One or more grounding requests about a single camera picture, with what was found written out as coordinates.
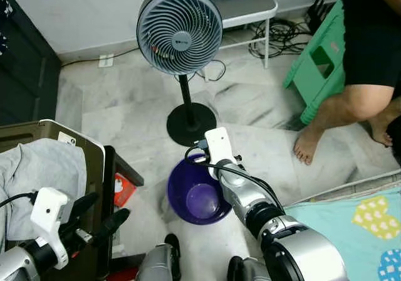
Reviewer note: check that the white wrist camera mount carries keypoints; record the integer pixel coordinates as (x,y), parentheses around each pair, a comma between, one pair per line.
(219,146)
(49,212)

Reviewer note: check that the purple plastic basin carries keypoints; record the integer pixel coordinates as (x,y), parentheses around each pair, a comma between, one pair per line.
(197,199)

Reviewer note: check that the silver robot right leg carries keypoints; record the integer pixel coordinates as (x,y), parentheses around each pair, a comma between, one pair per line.
(250,271)

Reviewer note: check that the dark wardrobe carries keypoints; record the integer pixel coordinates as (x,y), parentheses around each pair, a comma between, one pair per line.
(25,61)

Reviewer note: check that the silver robot left leg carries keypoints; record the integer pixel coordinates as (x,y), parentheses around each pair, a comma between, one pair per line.
(156,265)

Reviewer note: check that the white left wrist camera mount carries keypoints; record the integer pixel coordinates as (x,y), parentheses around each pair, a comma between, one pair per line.
(49,212)

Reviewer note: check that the black side table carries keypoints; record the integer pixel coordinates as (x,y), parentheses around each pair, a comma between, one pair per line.
(119,162)

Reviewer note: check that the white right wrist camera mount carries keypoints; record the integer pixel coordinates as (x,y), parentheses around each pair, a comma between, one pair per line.
(219,146)

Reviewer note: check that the person in black shorts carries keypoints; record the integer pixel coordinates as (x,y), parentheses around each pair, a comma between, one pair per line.
(369,42)

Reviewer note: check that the white wall socket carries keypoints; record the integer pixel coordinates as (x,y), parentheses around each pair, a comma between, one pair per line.
(106,60)

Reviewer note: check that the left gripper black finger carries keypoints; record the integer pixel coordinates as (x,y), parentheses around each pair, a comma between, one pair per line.
(109,226)
(81,207)

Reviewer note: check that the grey standing fan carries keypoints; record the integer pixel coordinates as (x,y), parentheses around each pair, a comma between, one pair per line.
(180,30)

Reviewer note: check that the grey clothing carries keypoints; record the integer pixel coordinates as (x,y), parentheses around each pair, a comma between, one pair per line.
(37,168)

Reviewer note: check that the white chair with grey seat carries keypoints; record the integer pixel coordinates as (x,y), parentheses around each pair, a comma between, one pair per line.
(247,8)

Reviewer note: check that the silver robot leg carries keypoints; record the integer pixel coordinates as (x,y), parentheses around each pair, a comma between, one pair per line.
(250,271)
(156,265)

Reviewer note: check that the teal blanket with coloured patches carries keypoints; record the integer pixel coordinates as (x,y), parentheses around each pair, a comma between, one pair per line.
(338,231)

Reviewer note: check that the red white box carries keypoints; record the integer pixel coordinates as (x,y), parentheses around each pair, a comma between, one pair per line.
(124,190)

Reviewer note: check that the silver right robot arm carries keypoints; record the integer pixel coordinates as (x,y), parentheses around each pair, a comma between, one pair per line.
(294,249)

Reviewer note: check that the green plastic stool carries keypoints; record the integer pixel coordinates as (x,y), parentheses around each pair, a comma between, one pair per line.
(313,80)

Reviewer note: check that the black router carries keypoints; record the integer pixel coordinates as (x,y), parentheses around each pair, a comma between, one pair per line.
(316,11)

